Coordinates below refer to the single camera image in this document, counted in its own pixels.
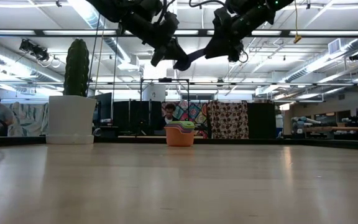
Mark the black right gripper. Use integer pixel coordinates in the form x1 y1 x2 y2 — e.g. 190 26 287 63
203 18 245 60

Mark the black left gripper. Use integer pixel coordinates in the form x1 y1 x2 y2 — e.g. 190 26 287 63
119 11 190 68

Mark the orange measuring cup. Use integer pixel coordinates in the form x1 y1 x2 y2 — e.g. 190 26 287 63
165 126 195 147

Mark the black ceiling spotlight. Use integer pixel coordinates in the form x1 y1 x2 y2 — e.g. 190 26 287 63
228 46 249 63
19 39 50 62

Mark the colourful patchwork quilt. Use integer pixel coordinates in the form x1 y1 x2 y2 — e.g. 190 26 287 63
162 101 209 138

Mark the brown dotted cloth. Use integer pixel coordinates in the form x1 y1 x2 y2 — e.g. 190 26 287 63
206 101 250 140

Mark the black folding partition screen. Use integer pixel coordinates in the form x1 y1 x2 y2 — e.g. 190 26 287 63
112 100 163 134

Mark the black background monitor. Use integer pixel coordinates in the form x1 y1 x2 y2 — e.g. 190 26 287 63
89 92 113 125

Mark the black partition panel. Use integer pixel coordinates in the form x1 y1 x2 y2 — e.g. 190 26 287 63
247 102 277 140

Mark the green cactus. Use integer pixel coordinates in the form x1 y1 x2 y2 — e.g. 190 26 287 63
63 38 90 97

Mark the white plant pot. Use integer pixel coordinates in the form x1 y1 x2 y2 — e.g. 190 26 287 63
46 95 98 145

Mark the ceiling air vent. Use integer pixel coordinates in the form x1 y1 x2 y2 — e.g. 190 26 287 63
328 37 342 55

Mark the leaf pattern curtain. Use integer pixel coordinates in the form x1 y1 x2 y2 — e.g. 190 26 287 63
7 101 50 137

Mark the wooden background table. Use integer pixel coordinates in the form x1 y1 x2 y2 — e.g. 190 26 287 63
303 126 358 132

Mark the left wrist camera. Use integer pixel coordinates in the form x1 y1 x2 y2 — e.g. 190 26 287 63
162 11 180 34

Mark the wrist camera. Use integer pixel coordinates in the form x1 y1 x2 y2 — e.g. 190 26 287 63
212 7 232 32
162 11 180 34

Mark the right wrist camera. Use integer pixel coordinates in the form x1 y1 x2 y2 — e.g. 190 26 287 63
212 7 232 32

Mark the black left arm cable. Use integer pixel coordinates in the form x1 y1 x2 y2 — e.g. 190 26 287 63
162 0 177 15

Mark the thin black hanging cable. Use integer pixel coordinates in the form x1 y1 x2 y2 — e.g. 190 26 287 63
87 12 101 94

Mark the hanging cable with yellow plug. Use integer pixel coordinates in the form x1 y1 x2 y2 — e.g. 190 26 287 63
293 0 303 44

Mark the black aluminium table frame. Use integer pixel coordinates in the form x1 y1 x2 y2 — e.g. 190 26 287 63
0 134 358 152

